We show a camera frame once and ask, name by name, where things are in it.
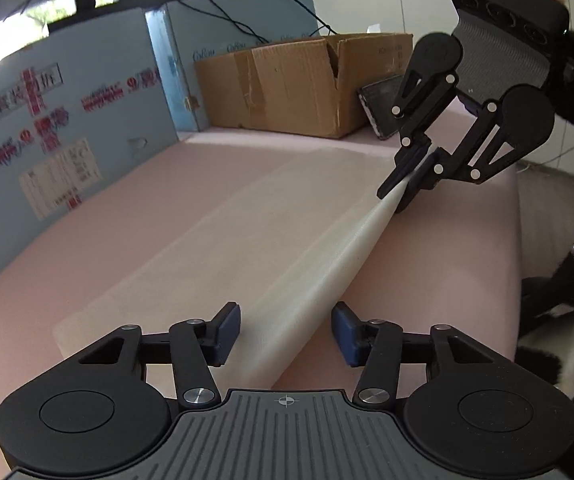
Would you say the cream white cloth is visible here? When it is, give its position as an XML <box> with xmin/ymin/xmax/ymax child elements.
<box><xmin>52</xmin><ymin>147</ymin><xmax>435</xmax><ymax>391</ymax></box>

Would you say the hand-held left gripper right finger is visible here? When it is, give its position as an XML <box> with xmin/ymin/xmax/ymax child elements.
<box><xmin>331</xmin><ymin>302</ymin><xmax>500</xmax><ymax>406</ymax></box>

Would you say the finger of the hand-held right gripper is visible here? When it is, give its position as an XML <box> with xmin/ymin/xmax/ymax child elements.
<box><xmin>393</xmin><ymin>101</ymin><xmax>522</xmax><ymax>214</ymax></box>
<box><xmin>377</xmin><ymin>66</ymin><xmax>462</xmax><ymax>201</ymax></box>

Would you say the narrow blue cardboard box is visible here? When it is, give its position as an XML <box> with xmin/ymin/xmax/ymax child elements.
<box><xmin>146</xmin><ymin>0</ymin><xmax>338</xmax><ymax>133</ymax></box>

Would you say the black cable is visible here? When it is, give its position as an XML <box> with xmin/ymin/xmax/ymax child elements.
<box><xmin>202</xmin><ymin>0</ymin><xmax>270</xmax><ymax>46</ymax></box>
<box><xmin>247</xmin><ymin>0</ymin><xmax>333</xmax><ymax>38</ymax></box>

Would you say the black flat device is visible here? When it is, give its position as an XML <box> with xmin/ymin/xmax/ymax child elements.
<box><xmin>357</xmin><ymin>74</ymin><xmax>408</xmax><ymax>140</ymax></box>

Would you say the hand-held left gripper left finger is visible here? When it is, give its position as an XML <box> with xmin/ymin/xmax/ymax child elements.
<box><xmin>78</xmin><ymin>302</ymin><xmax>242</xmax><ymax>409</ymax></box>

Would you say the open brown cardboard box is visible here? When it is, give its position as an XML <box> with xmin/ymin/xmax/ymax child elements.
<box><xmin>194</xmin><ymin>33</ymin><xmax>414</xmax><ymax>139</ymax></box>

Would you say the large blue cardboard box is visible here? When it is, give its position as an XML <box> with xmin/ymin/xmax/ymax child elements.
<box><xmin>0</xmin><ymin>7</ymin><xmax>180</xmax><ymax>301</ymax></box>

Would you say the pink table cover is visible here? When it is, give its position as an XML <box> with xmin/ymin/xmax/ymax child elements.
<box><xmin>0</xmin><ymin>107</ymin><xmax>523</xmax><ymax>480</ymax></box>

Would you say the long black bar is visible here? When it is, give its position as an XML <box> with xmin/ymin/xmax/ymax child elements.
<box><xmin>47</xmin><ymin>0</ymin><xmax>235</xmax><ymax>31</ymax></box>

